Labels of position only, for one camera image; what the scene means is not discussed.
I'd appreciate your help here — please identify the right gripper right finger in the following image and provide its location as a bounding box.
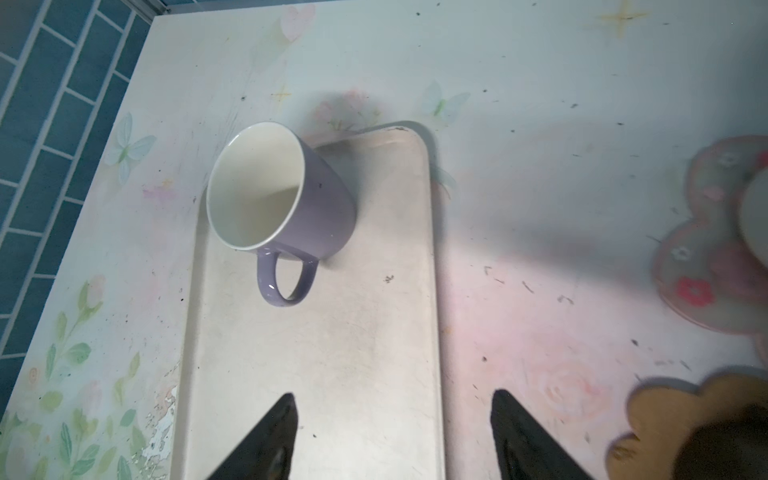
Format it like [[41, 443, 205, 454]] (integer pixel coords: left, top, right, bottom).
[[490, 389, 591, 480]]

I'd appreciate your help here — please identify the brown paw coaster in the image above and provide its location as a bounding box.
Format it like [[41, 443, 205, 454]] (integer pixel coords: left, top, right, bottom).
[[605, 373, 767, 479]]

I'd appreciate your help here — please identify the pink flower coaster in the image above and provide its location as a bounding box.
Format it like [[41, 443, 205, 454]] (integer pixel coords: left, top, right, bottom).
[[651, 135, 767, 362]]

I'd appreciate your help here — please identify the white mug red inside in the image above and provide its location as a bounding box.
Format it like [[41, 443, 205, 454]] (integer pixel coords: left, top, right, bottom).
[[738, 170, 768, 267]]

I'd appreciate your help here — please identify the beige serving tray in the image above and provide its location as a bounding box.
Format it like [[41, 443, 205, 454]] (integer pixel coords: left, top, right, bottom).
[[171, 122, 445, 479]]

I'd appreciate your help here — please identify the purple mug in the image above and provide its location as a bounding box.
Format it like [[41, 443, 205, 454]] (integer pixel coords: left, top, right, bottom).
[[206, 122, 356, 307]]

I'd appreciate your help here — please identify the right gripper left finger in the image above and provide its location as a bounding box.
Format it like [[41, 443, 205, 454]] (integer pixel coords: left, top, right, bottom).
[[209, 393, 299, 480]]

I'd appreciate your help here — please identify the black mug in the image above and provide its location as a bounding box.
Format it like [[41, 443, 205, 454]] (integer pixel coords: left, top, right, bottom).
[[673, 406, 767, 480]]

